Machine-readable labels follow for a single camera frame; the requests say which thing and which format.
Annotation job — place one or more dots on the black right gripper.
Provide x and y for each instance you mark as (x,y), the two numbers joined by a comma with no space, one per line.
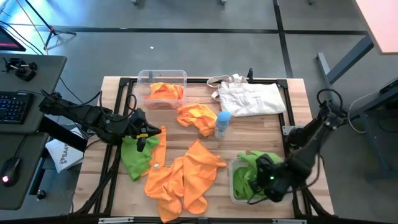
(275,180)

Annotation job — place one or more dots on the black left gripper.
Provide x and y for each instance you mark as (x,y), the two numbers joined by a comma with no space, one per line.
(136,127)

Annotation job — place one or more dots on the orange microfiber towel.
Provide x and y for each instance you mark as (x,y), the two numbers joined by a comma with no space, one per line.
(159,152)
(158,104)
(199,116)
(166,90)
(164,186)
(202,165)

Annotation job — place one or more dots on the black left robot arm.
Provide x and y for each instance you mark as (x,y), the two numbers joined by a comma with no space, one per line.
(90,115)

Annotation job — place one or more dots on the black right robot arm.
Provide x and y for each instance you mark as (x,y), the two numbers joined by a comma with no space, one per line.
(311,152)

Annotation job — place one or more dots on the clear plastic bin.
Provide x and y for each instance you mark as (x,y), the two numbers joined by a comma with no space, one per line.
(231,199)
(146,77)

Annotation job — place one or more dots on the silver mounting plate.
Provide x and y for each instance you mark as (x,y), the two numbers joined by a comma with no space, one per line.
(286,129)

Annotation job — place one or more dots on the light blue spray bottle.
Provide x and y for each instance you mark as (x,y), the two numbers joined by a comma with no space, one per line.
(222,124)

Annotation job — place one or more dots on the white canvas tote bag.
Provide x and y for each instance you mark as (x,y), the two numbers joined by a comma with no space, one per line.
(248,99)

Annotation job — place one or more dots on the white printed bag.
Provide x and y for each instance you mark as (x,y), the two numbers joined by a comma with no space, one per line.
(63,158)

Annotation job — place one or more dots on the grey computer desk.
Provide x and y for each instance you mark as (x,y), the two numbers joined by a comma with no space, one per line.
(43,77)

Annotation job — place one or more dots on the black round knob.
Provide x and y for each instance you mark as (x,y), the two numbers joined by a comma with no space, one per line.
(41,194)

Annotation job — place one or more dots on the black keyboard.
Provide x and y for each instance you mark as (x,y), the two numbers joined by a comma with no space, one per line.
(14,107)

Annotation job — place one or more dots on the black light stand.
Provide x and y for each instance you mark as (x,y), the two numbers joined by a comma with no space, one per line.
(53,30)

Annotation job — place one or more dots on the grey table leg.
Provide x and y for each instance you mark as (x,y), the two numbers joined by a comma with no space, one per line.
(351,59)

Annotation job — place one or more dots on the black computer mouse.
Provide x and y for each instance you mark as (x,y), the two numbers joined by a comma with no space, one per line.
(11,169)

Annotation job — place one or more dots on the black monitor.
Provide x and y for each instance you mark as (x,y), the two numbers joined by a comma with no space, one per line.
(7,42)

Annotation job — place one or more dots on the pink table top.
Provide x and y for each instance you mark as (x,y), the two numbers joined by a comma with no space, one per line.
(379,25)

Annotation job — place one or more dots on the silver metal bracket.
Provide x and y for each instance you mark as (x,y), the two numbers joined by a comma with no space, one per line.
(115,220)
(289,221)

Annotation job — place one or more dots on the black aluminium table frame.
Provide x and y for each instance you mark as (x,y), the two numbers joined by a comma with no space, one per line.
(283,84)

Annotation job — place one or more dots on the grey desk frame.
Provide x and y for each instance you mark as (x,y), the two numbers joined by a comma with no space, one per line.
(377,152)

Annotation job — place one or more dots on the black camera post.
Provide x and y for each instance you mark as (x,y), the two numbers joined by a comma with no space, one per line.
(250,74)

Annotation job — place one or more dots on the black clamp mount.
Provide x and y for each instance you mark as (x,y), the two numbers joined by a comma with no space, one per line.
(25,74)

